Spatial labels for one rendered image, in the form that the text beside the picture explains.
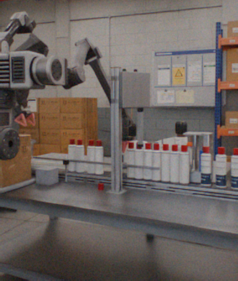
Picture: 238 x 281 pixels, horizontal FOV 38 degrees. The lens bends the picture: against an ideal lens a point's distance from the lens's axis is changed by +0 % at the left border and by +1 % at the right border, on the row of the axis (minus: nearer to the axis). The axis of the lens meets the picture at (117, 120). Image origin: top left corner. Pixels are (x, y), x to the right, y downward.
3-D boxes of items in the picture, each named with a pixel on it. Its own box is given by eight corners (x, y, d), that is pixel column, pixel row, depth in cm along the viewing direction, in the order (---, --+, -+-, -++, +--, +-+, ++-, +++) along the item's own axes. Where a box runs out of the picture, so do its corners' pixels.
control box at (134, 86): (150, 107, 187) (150, 72, 186) (123, 108, 179) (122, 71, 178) (140, 107, 196) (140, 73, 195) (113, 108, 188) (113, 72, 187)
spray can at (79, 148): (85, 171, 216) (85, 138, 215) (81, 172, 211) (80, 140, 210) (79, 171, 218) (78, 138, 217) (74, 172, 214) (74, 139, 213)
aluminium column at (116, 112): (122, 190, 188) (121, 67, 185) (118, 192, 184) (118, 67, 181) (114, 190, 190) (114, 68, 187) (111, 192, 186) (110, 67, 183)
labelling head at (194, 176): (213, 179, 193) (213, 133, 192) (207, 184, 182) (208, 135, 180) (188, 176, 199) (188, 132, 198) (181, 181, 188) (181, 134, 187)
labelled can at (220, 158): (227, 186, 177) (227, 146, 176) (225, 189, 172) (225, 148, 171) (216, 185, 179) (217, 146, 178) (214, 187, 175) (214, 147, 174)
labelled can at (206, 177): (212, 185, 181) (212, 146, 179) (209, 187, 176) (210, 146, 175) (202, 184, 183) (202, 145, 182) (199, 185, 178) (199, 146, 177)
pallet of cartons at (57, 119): (101, 175, 617) (100, 97, 610) (85, 186, 538) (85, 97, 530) (39, 172, 647) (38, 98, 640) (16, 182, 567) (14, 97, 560)
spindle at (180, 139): (188, 160, 249) (189, 121, 247) (185, 162, 241) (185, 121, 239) (176, 159, 253) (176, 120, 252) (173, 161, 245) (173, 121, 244)
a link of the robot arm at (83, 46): (72, 39, 196) (88, 31, 192) (85, 59, 203) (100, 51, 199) (57, 80, 160) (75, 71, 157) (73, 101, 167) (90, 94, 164)
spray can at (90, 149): (97, 172, 212) (96, 139, 211) (93, 174, 208) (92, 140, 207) (90, 172, 215) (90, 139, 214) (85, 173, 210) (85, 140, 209)
